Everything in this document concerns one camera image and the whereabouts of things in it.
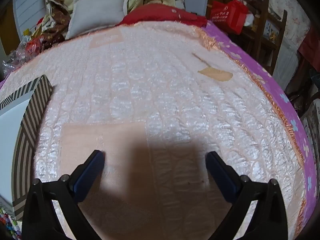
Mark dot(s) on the yellow capped bottle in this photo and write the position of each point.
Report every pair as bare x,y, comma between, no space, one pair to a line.
27,33

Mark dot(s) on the dark wooden chair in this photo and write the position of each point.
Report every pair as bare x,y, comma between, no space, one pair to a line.
262,42

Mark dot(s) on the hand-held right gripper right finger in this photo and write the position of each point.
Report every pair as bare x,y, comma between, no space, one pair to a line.
221,175

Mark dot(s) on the red cushion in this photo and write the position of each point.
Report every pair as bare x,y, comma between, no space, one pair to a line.
155,13

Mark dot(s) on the pale floral curtain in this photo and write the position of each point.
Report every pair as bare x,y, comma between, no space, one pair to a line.
287,5

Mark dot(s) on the pink quilted bedspread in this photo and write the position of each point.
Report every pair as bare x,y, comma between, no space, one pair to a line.
150,80

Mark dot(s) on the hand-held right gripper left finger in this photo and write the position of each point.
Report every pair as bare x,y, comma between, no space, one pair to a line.
90,173

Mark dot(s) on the grey pillow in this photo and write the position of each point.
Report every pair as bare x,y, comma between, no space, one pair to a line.
100,10

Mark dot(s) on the crumpled clear plastic bags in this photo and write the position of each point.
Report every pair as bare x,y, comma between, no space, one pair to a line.
27,48

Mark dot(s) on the purple floral bed sheet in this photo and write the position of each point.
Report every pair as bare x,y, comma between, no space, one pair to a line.
250,62

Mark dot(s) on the striped shallow cardboard box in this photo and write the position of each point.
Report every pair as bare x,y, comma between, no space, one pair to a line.
10,130

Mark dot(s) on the red shopping bag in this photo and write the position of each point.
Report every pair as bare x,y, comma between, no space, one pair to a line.
227,15

